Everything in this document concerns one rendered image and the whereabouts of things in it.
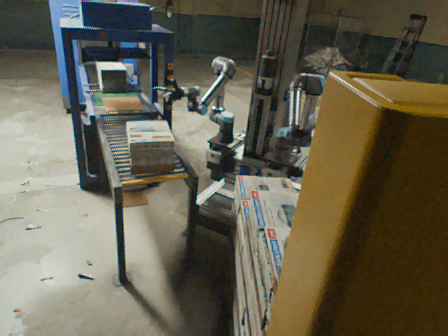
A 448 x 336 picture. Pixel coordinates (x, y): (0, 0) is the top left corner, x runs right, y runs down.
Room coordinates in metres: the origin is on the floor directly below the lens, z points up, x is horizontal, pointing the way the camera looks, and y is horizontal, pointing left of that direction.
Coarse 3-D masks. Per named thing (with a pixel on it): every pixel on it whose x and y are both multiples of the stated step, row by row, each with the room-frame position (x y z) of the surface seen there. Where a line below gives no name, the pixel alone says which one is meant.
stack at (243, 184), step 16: (240, 176) 1.92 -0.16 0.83; (240, 192) 1.71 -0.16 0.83; (240, 208) 1.60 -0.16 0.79; (240, 224) 1.54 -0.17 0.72; (240, 240) 1.44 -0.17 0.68; (240, 272) 1.30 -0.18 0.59; (240, 288) 1.22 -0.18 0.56; (240, 304) 1.15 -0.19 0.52; (256, 304) 0.92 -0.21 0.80; (240, 320) 1.12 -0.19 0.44; (256, 320) 0.88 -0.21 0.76
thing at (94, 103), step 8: (88, 96) 3.43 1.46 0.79; (96, 96) 3.44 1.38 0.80; (104, 96) 3.48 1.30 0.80; (112, 96) 3.50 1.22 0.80; (120, 96) 3.53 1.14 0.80; (128, 96) 3.57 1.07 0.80; (136, 96) 3.59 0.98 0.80; (144, 96) 3.64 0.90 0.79; (88, 104) 3.17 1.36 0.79; (96, 104) 3.19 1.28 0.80; (144, 104) 3.34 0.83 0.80; (88, 112) 3.07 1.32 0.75; (96, 112) 2.94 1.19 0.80; (104, 112) 2.97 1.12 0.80; (112, 112) 2.99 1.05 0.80; (120, 112) 3.01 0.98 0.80; (128, 112) 3.03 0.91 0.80; (136, 112) 3.06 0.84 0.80; (144, 112) 3.09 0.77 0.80
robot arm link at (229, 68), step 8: (224, 64) 2.54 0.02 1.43; (232, 64) 2.54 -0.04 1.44; (224, 72) 2.49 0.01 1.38; (232, 72) 2.50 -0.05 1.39; (224, 80) 2.47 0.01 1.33; (216, 88) 2.43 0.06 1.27; (208, 96) 2.40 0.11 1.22; (200, 104) 2.37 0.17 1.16; (208, 104) 2.39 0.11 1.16; (200, 112) 2.33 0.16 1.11
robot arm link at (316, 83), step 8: (312, 80) 2.26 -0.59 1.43; (320, 80) 2.26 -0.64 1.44; (304, 88) 2.26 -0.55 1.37; (312, 88) 2.26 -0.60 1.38; (320, 88) 2.26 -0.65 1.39; (312, 96) 2.26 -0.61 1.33; (304, 104) 2.31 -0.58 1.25; (312, 104) 2.27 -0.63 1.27; (304, 112) 2.29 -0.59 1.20; (312, 112) 2.27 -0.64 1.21; (304, 120) 2.28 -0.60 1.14; (304, 128) 2.27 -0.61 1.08; (296, 144) 2.26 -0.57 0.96; (304, 144) 2.26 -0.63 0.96
